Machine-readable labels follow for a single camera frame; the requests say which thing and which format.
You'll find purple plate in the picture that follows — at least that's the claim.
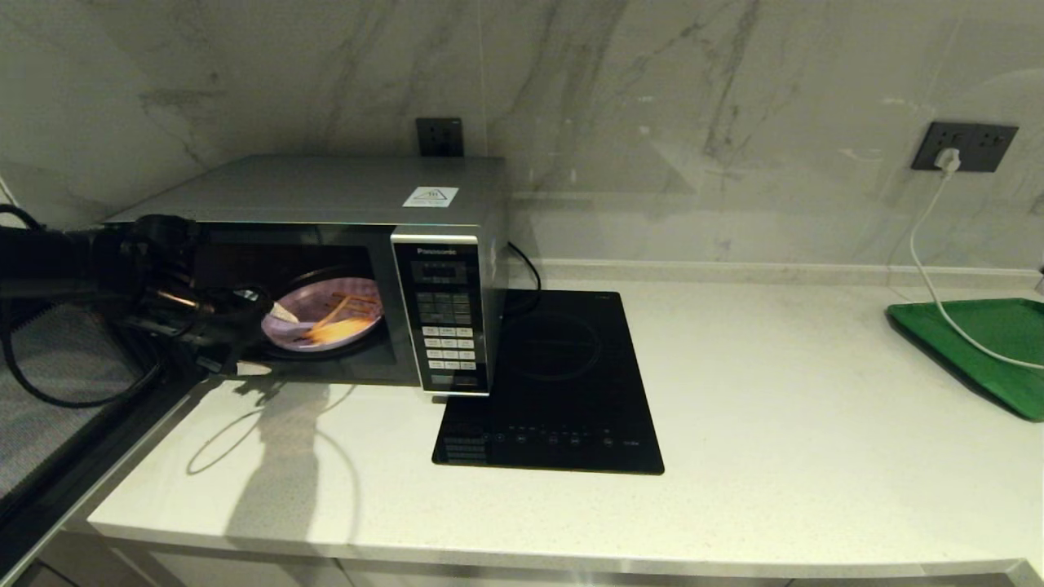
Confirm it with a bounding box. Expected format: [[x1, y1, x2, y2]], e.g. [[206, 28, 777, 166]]
[[261, 277, 385, 353]]

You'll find silver Panasonic microwave oven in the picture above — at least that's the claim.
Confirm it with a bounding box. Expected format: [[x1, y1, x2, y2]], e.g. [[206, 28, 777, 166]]
[[104, 155, 512, 397]]

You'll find black induction cooktop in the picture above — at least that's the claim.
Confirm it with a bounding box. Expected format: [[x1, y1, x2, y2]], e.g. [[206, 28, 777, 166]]
[[432, 289, 666, 475]]

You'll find green plastic tray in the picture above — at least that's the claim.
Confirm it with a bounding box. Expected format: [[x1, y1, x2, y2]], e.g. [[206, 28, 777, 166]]
[[887, 298, 1044, 421]]

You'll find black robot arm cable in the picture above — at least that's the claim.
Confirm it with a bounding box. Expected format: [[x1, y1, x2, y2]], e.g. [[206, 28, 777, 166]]
[[0, 204, 168, 410]]

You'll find small black wall outlet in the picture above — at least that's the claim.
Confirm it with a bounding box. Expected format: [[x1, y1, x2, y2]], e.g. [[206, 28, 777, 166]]
[[416, 117, 465, 157]]

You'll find white power cable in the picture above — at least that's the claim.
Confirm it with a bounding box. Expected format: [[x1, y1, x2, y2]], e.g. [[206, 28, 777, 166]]
[[908, 167, 1044, 371]]

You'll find wide black wall outlet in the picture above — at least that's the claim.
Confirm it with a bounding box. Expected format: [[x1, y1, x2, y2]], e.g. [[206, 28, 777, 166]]
[[911, 121, 1019, 172]]

